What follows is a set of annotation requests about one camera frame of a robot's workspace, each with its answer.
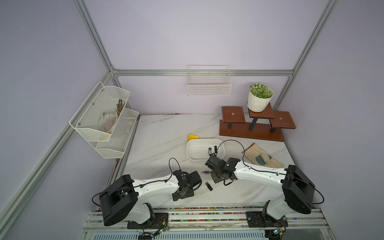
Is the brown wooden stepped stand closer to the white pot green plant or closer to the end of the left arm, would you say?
the white pot green plant

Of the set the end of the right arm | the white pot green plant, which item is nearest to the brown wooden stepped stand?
the white pot green plant

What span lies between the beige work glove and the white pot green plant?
0.98ft

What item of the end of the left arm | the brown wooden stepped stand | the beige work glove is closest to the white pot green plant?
the brown wooden stepped stand

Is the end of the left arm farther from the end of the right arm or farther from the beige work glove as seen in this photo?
the beige work glove

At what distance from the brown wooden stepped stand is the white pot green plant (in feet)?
0.18

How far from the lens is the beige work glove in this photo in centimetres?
95

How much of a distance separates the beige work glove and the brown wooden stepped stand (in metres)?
0.11

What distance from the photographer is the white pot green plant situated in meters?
0.84

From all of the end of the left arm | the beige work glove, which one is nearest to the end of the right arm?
the end of the left arm

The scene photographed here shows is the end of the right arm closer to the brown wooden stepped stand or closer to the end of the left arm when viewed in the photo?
the end of the left arm

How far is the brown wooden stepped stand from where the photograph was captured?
94cm
